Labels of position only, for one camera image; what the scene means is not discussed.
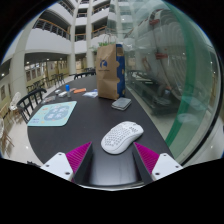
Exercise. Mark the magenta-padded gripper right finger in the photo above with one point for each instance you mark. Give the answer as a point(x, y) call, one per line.
point(165, 165)

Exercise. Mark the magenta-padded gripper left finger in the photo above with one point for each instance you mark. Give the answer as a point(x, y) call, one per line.
point(58, 164)

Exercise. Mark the white perforated computer mouse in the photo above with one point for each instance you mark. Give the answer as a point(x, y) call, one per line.
point(120, 137)

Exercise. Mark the light blue printed mouse pad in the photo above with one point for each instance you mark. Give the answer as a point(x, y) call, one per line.
point(52, 113)

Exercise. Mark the wooden chair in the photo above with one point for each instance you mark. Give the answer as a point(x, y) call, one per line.
point(4, 133)

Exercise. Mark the black spindle-back chair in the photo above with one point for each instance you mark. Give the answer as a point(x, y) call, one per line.
point(24, 104)

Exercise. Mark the small blue-capped bottle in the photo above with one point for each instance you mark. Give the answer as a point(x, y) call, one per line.
point(68, 89)

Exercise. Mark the small grey flat device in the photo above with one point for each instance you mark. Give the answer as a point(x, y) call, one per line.
point(121, 103)

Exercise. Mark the orange cloth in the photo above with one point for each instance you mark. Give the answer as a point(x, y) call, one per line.
point(80, 90)

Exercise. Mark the white blue plastic packet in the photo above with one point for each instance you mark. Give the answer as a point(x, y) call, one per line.
point(90, 94)

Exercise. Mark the white wicker chair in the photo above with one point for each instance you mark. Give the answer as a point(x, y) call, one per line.
point(15, 100)

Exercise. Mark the far dark chairs group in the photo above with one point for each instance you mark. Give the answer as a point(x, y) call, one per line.
point(53, 79)

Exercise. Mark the black chairs at table end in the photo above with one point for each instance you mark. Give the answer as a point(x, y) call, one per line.
point(85, 74)

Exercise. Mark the brown paper bag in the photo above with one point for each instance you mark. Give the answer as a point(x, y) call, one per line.
point(108, 75)

